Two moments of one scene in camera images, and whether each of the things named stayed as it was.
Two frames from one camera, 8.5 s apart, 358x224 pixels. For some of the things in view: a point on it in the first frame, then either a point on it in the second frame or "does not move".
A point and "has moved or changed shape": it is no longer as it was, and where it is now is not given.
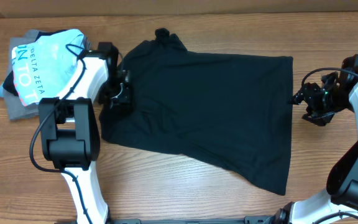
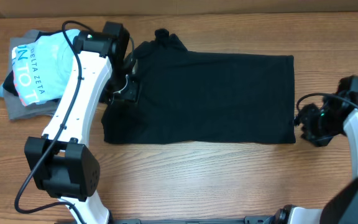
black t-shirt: (229, 110) has moved or changed shape
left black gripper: (125, 99) to (130, 96)
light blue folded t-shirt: (42, 68) does not move
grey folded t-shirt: (15, 107) does not move
